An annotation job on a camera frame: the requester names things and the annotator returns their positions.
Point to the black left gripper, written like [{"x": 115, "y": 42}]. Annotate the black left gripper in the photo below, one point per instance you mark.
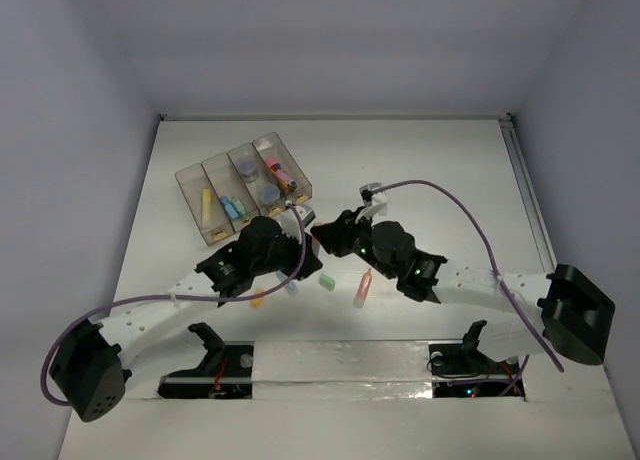
[{"x": 298, "y": 255}]

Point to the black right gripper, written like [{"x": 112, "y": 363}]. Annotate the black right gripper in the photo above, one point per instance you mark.
[{"x": 336, "y": 239}]

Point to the green highlighter cap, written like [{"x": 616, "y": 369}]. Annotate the green highlighter cap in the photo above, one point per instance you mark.
[{"x": 327, "y": 282}]

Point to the blue highlighter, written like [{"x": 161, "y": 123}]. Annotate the blue highlighter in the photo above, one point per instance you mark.
[
  {"x": 229, "y": 208},
  {"x": 290, "y": 286}
]

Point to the green capped highlighter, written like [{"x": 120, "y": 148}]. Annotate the green capped highlighter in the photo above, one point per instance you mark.
[{"x": 239, "y": 206}]

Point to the clear paperclip jar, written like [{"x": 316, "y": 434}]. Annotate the clear paperclip jar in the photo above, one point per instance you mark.
[
  {"x": 268, "y": 194},
  {"x": 247, "y": 168}
]

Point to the yellow highlighter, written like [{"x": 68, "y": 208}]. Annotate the yellow highlighter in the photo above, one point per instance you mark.
[{"x": 206, "y": 200}]

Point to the pink capped pen tube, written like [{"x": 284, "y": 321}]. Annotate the pink capped pen tube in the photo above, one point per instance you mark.
[{"x": 283, "y": 178}]

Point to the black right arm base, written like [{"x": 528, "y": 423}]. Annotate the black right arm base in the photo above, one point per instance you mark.
[{"x": 461, "y": 359}]

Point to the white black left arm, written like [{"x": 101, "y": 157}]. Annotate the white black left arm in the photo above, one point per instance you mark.
[{"x": 88, "y": 366}]

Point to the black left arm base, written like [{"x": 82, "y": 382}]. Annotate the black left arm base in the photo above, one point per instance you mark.
[{"x": 223, "y": 363}]

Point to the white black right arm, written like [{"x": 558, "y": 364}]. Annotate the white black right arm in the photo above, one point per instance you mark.
[{"x": 562, "y": 313}]

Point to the orange yellow highlighter cap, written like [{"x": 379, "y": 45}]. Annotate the orange yellow highlighter cap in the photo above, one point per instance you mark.
[{"x": 258, "y": 300}]

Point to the smoky clear drawer organizer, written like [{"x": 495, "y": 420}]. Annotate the smoky clear drawer organizer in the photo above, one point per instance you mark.
[{"x": 220, "y": 175}]

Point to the orange highlighter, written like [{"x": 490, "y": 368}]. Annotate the orange highlighter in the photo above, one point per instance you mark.
[{"x": 363, "y": 289}]

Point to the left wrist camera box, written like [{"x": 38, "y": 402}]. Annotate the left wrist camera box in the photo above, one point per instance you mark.
[{"x": 293, "y": 220}]

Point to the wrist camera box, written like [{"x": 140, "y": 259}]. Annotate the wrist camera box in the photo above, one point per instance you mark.
[
  {"x": 374, "y": 200},
  {"x": 293, "y": 220}
]

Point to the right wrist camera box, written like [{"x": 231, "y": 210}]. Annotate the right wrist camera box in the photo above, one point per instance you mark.
[{"x": 374, "y": 200}]

